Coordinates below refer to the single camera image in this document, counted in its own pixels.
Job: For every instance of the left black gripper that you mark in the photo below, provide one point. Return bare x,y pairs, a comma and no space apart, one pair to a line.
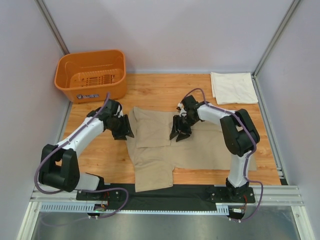
126,130

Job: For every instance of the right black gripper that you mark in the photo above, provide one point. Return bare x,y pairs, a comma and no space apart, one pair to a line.
177,127

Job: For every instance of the beige t shirt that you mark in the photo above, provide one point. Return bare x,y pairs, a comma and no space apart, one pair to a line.
155,156

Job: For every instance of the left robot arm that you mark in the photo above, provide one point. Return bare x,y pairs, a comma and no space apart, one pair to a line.
59,168

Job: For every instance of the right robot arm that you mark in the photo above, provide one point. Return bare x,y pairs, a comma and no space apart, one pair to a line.
239,133

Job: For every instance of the orange plastic basket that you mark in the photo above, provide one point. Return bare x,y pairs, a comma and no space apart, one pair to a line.
88,76

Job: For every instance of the folded white t shirt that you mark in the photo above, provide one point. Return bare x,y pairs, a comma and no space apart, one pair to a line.
233,88

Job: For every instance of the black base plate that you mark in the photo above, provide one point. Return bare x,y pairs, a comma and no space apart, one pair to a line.
181,197

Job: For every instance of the left aluminium frame post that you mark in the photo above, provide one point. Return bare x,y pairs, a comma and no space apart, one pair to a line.
52,25

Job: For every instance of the aluminium frame post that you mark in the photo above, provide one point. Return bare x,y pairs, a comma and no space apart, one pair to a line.
293,7
52,25

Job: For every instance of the right aluminium frame post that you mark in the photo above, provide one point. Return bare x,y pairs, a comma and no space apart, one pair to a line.
293,7

